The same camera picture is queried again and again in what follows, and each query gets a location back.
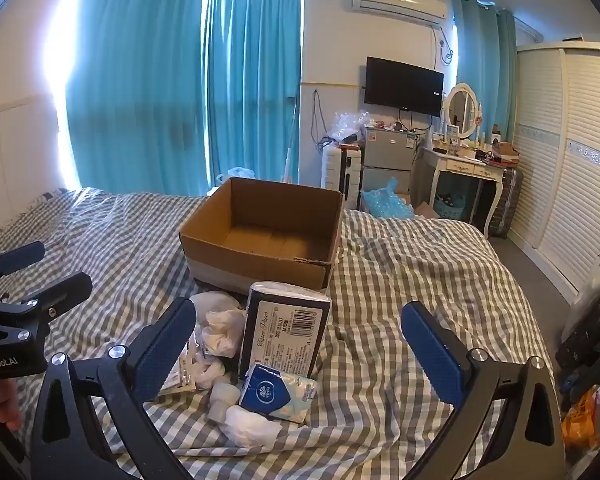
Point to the white mop pole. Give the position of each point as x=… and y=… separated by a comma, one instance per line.
x=291, y=140

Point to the white oval mirror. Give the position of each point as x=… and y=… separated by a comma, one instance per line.
x=460, y=107

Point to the clear plastic bag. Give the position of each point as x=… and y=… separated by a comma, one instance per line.
x=347, y=125

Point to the small cardboard flap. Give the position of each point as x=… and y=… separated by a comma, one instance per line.
x=425, y=210

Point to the clear bag by window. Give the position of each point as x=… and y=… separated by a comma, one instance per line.
x=237, y=174

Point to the grey checked bed sheet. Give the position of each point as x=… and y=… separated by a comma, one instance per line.
x=405, y=270

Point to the dark suitcase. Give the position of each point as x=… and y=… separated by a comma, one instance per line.
x=507, y=200

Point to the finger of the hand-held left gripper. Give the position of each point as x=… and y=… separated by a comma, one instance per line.
x=65, y=286
x=22, y=255

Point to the blue plastic bag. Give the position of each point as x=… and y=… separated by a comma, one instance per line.
x=387, y=202

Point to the grey small fridge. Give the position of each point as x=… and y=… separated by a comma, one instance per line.
x=387, y=152

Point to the brown cardboard box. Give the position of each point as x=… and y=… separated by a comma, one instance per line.
x=260, y=210

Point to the teal basket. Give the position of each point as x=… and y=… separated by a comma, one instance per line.
x=450, y=208

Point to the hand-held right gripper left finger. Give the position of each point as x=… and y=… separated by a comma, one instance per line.
x=162, y=355

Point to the white cloth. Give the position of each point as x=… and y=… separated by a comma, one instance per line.
x=215, y=304

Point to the small brown box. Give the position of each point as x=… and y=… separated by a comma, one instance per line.
x=507, y=150

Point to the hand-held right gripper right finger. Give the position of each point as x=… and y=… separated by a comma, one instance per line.
x=432, y=355

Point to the narrow teal curtain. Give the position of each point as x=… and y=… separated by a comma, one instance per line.
x=485, y=70

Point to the orange bag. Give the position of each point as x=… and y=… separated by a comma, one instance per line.
x=580, y=420

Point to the white drawer cabinet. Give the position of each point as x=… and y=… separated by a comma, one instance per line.
x=337, y=170

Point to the person's left hand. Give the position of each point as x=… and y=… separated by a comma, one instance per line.
x=2, y=405

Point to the wide teal curtain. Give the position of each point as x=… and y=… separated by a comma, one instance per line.
x=135, y=85

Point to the white plastic wrapper packet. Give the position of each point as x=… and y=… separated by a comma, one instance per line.
x=182, y=377

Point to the dark blue tissue pack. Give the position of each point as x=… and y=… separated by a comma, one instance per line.
x=285, y=330

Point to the dark garment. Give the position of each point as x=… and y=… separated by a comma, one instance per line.
x=595, y=330

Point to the black wall television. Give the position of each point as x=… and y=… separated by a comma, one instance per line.
x=402, y=85

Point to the grey white sock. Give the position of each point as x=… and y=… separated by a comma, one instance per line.
x=223, y=401

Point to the white dressing table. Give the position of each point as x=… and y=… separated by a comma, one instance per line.
x=460, y=165

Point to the white air conditioner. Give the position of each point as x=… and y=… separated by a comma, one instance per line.
x=397, y=2

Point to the small blue white tissue packet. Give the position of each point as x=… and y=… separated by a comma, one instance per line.
x=265, y=392

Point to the white slatted wardrobe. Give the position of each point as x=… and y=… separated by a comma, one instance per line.
x=575, y=160

